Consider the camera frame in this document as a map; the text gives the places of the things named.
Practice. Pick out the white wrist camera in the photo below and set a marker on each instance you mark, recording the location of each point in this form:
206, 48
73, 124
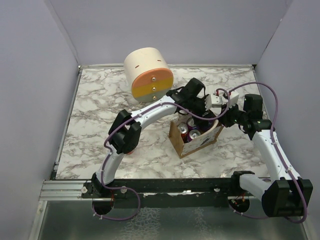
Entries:
213, 101
234, 96

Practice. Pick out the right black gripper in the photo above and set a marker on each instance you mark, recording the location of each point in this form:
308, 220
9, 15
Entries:
225, 119

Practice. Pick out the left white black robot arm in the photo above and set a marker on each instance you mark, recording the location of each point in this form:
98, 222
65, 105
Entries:
124, 134

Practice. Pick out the purple fanta can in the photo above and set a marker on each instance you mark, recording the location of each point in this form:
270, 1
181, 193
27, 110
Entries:
192, 134
190, 123

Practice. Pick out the beige cylindrical drawer unit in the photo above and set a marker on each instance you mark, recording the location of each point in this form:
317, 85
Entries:
148, 74

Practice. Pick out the purple Fanta can front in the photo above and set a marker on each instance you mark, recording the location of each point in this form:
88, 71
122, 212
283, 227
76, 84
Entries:
190, 123

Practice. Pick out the aluminium frame rail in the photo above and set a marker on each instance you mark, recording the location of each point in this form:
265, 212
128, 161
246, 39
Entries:
62, 190

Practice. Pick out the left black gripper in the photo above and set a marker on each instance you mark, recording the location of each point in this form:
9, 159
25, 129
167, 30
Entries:
206, 115

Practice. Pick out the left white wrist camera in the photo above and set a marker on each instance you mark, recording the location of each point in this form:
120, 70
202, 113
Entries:
213, 101

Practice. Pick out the burlap canvas tote bag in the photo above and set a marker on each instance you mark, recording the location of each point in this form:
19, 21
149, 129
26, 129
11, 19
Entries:
184, 148

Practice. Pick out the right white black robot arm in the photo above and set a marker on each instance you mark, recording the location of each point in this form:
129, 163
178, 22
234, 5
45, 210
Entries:
287, 194

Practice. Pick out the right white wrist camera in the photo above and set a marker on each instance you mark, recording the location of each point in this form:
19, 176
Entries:
234, 96

